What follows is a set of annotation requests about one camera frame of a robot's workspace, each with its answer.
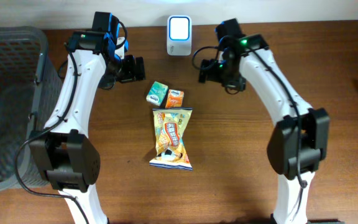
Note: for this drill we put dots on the green tissue pack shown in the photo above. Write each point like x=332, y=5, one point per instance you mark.
x=157, y=93

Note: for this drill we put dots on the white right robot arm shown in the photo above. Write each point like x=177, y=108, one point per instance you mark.
x=300, y=136

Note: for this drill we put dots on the grey plastic basket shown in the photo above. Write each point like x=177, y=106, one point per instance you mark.
x=29, y=90

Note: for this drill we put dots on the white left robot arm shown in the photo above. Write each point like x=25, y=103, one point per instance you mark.
x=63, y=153

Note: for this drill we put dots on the orange small box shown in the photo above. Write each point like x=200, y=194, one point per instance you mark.
x=174, y=99

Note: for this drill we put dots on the white barcode scanner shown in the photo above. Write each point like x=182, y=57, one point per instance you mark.
x=179, y=35

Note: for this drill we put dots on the yellow snack bag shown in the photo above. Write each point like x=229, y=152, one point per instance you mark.
x=169, y=126

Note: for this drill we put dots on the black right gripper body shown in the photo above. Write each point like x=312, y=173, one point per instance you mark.
x=217, y=70

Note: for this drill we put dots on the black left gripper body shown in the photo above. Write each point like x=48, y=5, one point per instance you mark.
x=127, y=71

